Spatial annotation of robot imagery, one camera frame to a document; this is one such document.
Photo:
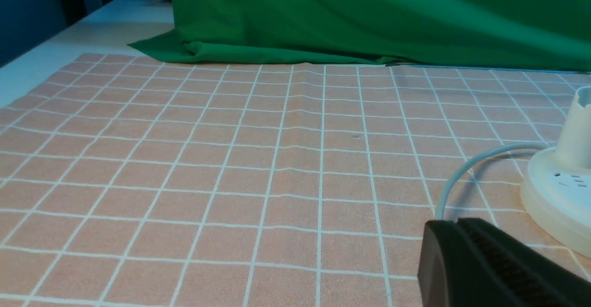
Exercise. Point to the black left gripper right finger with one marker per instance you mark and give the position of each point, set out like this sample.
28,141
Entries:
532,279

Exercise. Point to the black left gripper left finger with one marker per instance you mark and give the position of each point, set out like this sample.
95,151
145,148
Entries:
453,273

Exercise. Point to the white desk lamp base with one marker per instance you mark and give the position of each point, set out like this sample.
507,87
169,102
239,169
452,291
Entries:
556,188

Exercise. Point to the green backdrop cloth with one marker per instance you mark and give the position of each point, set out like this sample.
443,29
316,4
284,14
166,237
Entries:
518,34

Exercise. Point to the pink checkered tablecloth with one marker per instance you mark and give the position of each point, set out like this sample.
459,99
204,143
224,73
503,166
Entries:
129,182

